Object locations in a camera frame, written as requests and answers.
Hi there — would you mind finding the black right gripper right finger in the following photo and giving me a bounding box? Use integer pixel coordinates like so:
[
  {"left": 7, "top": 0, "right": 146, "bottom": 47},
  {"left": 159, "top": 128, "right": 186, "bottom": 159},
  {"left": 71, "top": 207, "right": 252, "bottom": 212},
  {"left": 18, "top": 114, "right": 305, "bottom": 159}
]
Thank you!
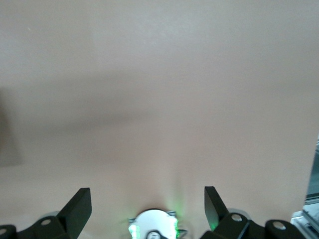
[{"left": 200, "top": 186, "right": 308, "bottom": 239}]

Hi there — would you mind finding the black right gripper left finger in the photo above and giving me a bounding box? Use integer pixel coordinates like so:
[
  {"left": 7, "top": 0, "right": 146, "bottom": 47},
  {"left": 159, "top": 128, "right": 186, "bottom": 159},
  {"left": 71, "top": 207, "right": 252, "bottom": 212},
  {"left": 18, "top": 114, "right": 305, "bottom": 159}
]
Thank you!
[{"left": 0, "top": 187, "right": 93, "bottom": 239}]

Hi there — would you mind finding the aluminium frame with black struts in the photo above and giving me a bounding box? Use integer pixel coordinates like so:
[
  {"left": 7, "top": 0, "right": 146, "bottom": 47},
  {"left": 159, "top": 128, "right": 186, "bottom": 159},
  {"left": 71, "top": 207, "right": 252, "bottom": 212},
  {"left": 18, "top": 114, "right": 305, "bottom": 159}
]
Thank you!
[{"left": 290, "top": 194, "right": 319, "bottom": 239}]

